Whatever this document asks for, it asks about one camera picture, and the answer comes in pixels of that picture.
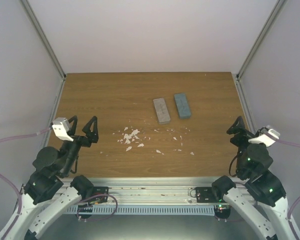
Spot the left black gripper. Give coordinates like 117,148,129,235
61,115,99,175

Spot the blue green glasses case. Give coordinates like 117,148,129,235
174,93,192,119

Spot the grey glasses case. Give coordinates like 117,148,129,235
153,97,171,125

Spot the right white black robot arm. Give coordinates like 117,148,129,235
211,116,300,240

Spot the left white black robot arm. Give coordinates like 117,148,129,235
0,115,99,240

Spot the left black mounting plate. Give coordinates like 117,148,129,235
89,186,109,205

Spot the black mounting plate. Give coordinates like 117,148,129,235
89,186,109,205
195,187,225,204

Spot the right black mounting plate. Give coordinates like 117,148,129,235
195,187,225,204

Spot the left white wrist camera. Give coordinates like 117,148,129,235
51,117,74,142

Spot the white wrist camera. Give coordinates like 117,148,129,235
51,117,74,142
248,125,281,148

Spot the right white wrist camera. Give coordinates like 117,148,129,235
248,125,281,148

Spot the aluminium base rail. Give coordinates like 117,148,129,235
89,177,217,206

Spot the slotted grey cable duct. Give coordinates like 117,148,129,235
65,204,215,216

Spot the left aluminium frame post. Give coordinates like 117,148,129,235
19,0,67,81

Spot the aluminium frame post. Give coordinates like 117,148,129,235
235,0,287,82
19,0,67,81

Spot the right aluminium frame post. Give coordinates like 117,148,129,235
235,0,287,82

